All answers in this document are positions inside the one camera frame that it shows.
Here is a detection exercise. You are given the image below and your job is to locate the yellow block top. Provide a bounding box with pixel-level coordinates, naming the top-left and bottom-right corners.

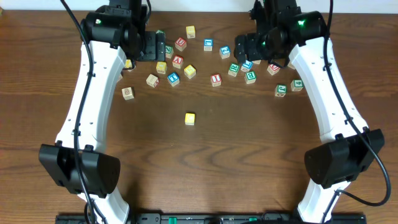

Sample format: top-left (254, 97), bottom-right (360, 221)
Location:
top-left (186, 26), bottom-right (196, 39)

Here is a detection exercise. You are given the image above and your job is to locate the blue T block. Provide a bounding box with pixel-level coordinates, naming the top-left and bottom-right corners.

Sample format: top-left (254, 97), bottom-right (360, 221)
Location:
top-left (167, 72), bottom-right (180, 86)

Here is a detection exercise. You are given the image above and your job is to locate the red U block left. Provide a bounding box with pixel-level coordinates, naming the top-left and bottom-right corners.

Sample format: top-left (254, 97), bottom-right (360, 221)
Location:
top-left (175, 37), bottom-right (187, 52)

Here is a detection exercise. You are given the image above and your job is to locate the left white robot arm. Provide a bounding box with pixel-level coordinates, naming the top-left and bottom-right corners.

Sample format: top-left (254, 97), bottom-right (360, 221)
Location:
top-left (39, 0), bottom-right (165, 223)

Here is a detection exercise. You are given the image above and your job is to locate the yellow O block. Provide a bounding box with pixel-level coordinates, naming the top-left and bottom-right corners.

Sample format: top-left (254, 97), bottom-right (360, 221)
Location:
top-left (156, 62), bottom-right (167, 74)

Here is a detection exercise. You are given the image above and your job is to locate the red u block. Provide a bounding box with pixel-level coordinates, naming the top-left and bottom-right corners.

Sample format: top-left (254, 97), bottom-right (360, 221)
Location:
top-left (175, 37), bottom-right (187, 52)
top-left (267, 64), bottom-right (280, 75)

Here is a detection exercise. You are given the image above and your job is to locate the green 4 block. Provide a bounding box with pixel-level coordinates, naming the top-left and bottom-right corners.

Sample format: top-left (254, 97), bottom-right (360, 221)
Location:
top-left (290, 80), bottom-right (304, 91)

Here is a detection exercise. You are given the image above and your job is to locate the yellow Y block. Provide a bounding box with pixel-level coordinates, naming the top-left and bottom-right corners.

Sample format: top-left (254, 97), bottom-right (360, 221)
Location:
top-left (288, 61), bottom-right (295, 70)

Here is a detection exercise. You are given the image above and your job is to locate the blue 1 block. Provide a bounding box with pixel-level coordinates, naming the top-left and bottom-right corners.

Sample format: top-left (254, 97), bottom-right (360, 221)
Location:
top-left (203, 39), bottom-right (213, 52)

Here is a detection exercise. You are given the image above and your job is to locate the yellow S block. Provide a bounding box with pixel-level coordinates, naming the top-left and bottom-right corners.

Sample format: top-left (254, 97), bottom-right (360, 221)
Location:
top-left (184, 65), bottom-right (197, 79)

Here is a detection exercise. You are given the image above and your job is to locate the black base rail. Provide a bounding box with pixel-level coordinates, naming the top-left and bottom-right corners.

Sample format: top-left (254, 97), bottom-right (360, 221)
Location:
top-left (55, 213), bottom-right (367, 224)

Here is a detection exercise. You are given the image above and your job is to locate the yellow C block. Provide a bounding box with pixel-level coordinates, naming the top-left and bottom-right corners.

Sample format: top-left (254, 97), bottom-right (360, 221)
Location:
top-left (185, 113), bottom-right (195, 125)

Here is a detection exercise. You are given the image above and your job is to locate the plain wood red-side block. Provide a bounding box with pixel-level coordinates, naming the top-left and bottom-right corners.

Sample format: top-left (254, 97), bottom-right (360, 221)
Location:
top-left (146, 74), bottom-right (159, 88)

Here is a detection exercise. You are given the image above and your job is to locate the green R block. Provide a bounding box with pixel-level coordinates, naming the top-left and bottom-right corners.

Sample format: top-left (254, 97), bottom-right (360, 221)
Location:
top-left (228, 63), bottom-right (239, 77)

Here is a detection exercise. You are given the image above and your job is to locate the blue L block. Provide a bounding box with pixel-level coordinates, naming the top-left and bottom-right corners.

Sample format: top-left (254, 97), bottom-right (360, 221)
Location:
top-left (241, 60), bottom-right (253, 72)

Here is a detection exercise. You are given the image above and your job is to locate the red U block right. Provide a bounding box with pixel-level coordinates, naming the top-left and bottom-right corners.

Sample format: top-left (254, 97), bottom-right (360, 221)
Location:
top-left (267, 64), bottom-right (280, 75)

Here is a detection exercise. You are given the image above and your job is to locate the red I block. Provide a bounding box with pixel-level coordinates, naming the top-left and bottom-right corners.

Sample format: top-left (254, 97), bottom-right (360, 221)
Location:
top-left (210, 73), bottom-right (222, 87)

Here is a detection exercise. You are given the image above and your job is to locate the green B block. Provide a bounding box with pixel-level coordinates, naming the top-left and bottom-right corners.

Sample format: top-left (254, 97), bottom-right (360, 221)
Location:
top-left (244, 71), bottom-right (257, 84)

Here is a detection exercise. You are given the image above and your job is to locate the green J block right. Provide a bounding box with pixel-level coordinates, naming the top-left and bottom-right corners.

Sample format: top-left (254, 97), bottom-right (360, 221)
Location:
top-left (275, 84), bottom-right (287, 97)

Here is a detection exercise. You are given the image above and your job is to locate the green Z block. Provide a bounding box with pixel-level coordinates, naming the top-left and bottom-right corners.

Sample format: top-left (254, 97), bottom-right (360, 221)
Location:
top-left (165, 45), bottom-right (174, 58)

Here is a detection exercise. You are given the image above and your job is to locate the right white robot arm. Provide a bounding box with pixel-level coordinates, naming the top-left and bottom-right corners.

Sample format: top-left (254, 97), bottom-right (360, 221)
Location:
top-left (234, 1), bottom-right (384, 223)

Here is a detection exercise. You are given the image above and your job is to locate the red A block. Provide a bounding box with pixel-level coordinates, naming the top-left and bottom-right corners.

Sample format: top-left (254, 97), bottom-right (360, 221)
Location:
top-left (172, 55), bottom-right (183, 69)

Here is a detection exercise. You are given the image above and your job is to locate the yellow K block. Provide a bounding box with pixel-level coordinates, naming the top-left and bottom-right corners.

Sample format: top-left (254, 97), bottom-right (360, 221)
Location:
top-left (124, 59), bottom-right (136, 72)

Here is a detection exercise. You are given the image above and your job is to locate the wood picture block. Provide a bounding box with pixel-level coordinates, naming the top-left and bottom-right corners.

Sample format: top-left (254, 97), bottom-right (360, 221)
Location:
top-left (122, 87), bottom-right (134, 100)

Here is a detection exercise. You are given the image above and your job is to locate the blue 2 block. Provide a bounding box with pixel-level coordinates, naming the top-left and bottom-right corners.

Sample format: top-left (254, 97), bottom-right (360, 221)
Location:
top-left (220, 45), bottom-right (231, 59)

